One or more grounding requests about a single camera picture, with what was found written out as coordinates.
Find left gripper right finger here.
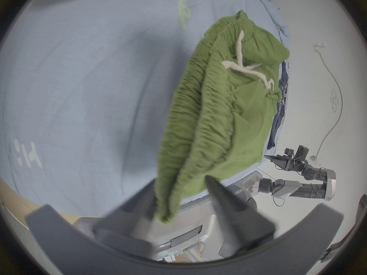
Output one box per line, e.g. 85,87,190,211
205,175,276,259

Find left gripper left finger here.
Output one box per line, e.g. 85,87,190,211
93,179,161,258

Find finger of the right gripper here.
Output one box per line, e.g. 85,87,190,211
264,155,284,166

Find green shorts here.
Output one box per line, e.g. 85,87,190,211
153,10,291,226

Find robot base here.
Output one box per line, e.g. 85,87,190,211
73,168,258,264

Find bed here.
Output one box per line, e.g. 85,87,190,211
0,0,344,220

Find dark blue T-shirt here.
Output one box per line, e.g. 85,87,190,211
267,60,290,151

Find pale blue quilt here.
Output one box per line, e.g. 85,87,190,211
249,0,291,46

